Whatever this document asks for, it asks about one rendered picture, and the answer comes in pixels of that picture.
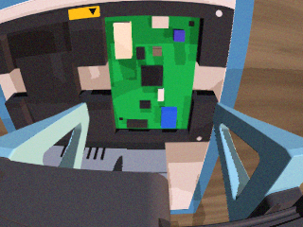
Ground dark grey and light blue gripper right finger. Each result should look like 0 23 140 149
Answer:
213 103 303 221

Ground green circuit board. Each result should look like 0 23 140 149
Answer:
105 16 200 129

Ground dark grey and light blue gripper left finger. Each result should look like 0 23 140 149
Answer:
0 103 89 169

